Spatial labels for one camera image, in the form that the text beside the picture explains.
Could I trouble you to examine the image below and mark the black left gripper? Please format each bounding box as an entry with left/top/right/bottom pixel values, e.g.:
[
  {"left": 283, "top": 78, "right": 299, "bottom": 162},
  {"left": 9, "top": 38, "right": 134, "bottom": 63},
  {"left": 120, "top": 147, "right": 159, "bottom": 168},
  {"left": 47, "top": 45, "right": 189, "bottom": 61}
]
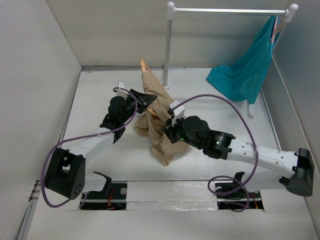
[{"left": 120, "top": 90, "right": 157, "bottom": 124}]

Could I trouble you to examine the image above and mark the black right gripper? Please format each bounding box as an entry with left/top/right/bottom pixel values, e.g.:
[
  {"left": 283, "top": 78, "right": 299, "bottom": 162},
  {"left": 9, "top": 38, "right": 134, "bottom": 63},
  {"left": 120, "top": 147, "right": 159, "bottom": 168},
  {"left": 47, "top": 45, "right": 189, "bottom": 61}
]
[{"left": 161, "top": 112, "right": 204, "bottom": 150}]

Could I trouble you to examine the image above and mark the beige t shirt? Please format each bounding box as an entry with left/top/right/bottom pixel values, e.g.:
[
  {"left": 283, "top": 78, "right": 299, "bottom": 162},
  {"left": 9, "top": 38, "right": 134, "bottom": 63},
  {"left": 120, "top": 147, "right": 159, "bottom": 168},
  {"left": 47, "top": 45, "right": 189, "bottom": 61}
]
[{"left": 134, "top": 71, "right": 189, "bottom": 167}]

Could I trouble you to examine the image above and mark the wooden clothes hanger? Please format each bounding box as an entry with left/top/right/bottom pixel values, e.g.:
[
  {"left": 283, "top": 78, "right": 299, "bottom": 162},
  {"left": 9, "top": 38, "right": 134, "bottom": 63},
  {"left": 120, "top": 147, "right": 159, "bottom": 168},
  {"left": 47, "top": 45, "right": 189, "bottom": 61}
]
[{"left": 140, "top": 58, "right": 158, "bottom": 116}]

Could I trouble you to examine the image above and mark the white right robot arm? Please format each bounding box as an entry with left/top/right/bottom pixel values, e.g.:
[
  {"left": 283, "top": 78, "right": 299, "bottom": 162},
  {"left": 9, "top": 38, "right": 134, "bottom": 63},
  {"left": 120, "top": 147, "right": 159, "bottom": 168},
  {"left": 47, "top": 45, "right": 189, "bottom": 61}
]
[{"left": 162, "top": 116, "right": 315, "bottom": 197}]

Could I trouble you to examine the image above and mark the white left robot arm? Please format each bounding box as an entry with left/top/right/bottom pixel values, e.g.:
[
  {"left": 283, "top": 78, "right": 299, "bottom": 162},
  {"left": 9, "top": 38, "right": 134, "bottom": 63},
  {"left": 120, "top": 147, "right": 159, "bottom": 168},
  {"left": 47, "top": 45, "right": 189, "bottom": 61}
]
[{"left": 41, "top": 87, "right": 157, "bottom": 201}]

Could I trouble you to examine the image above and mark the teal shirt on rack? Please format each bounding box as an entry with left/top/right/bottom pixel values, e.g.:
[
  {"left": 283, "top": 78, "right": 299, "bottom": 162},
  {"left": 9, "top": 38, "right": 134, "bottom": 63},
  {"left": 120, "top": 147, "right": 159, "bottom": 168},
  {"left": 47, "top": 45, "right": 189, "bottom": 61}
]
[{"left": 206, "top": 16, "right": 278, "bottom": 104}]

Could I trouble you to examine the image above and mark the pink hanger on rack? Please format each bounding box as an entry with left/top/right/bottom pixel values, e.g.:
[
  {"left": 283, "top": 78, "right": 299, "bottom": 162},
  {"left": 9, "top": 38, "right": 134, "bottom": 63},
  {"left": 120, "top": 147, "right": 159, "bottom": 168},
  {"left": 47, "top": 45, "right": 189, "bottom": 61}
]
[{"left": 270, "top": 15, "right": 279, "bottom": 44}]

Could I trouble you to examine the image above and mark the white metal clothes rack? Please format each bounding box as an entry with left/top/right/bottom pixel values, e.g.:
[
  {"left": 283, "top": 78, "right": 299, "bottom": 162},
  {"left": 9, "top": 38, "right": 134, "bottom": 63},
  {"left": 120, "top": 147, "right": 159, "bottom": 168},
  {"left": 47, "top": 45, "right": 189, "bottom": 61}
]
[{"left": 158, "top": 1, "right": 299, "bottom": 118}]

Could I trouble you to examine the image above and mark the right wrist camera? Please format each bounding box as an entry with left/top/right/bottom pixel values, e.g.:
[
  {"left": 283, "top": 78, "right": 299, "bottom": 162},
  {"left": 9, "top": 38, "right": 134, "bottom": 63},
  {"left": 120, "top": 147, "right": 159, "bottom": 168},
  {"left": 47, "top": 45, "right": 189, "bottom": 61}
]
[{"left": 168, "top": 100, "right": 185, "bottom": 127}]

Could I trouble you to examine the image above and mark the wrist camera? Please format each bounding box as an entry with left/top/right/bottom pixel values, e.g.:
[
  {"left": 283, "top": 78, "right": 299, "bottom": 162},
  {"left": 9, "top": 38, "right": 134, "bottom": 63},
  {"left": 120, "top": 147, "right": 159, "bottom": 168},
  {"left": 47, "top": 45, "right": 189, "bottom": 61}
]
[
  {"left": 113, "top": 81, "right": 129, "bottom": 100},
  {"left": 168, "top": 100, "right": 185, "bottom": 127}
]

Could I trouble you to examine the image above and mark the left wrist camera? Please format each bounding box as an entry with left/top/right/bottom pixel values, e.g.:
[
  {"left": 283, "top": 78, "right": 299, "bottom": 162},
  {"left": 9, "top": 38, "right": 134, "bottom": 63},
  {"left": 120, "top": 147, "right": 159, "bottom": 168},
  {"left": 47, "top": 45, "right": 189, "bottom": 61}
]
[{"left": 113, "top": 81, "right": 129, "bottom": 100}]

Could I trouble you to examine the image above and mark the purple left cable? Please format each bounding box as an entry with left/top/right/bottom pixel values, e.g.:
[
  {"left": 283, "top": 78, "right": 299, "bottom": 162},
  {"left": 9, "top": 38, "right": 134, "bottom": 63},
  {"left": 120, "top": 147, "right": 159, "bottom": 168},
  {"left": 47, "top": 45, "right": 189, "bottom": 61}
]
[{"left": 40, "top": 86, "right": 139, "bottom": 209}]

